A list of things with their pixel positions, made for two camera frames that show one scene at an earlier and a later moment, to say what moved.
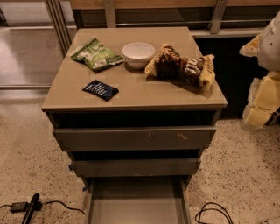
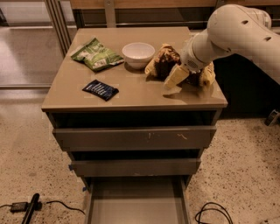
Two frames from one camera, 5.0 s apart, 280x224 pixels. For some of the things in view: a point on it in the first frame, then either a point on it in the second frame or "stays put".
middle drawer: x=135 y=167 stays put
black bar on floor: x=32 y=205 stays put
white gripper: x=270 y=49 → x=190 y=59
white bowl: x=137 y=55 stays put
